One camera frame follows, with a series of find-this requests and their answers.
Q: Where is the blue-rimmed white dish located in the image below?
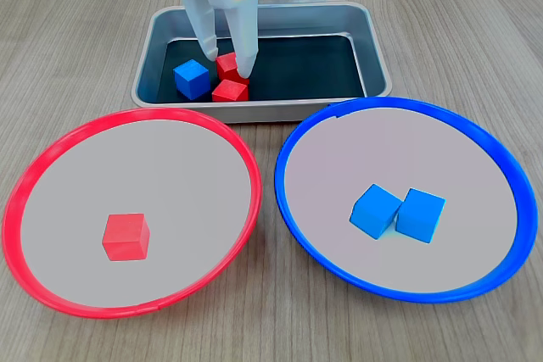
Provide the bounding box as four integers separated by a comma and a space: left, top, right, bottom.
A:
273, 96, 539, 304

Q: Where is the red-rimmed white dish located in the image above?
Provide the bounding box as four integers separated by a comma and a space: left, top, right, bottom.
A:
1, 107, 263, 320

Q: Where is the red cube block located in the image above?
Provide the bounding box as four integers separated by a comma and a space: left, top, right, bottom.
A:
210, 78, 250, 103
101, 212, 152, 262
215, 51, 250, 86

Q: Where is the silver metal tray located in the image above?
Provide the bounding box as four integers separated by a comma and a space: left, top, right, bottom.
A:
130, 1, 394, 125

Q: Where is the blue cube block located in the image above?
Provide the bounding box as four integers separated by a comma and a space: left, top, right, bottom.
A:
172, 58, 212, 102
395, 187, 447, 245
348, 182, 403, 241

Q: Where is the black tray liner mat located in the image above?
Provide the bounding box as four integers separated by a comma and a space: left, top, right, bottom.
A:
155, 34, 367, 103

